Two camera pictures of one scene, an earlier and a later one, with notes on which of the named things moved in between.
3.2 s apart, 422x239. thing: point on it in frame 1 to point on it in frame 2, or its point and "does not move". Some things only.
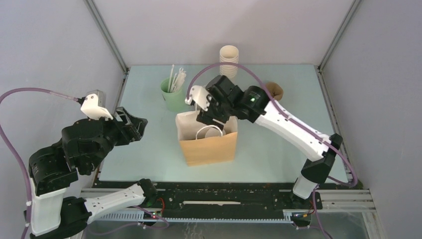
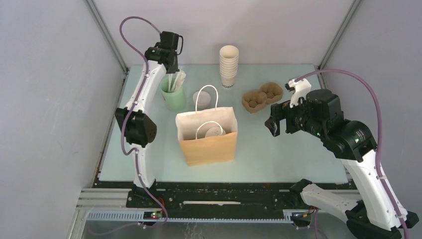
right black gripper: (208, 115) to (280, 111)
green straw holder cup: (174, 101) does not move
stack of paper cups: (229, 54) does not move
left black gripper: (133, 128) to (174, 68)
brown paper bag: (205, 144) does not move
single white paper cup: (213, 132) does not move
